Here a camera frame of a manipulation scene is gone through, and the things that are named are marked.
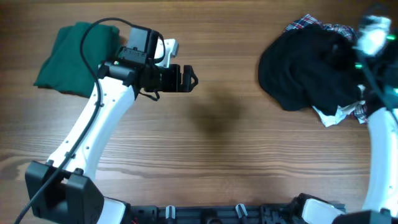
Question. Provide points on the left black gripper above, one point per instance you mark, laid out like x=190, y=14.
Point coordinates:
x=173, y=84

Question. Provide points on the plaid red navy shirt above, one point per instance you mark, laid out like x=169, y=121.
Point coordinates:
x=346, y=31

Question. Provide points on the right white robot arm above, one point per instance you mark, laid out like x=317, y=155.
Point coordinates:
x=376, y=49

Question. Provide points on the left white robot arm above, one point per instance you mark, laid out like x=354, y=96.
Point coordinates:
x=62, y=189

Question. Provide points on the black garment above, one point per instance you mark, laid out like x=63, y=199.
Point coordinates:
x=311, y=67

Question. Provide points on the folded green cloth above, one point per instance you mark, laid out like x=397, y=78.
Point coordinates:
x=66, y=70

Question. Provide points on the white crumpled garment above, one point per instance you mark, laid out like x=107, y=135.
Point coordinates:
x=356, y=110

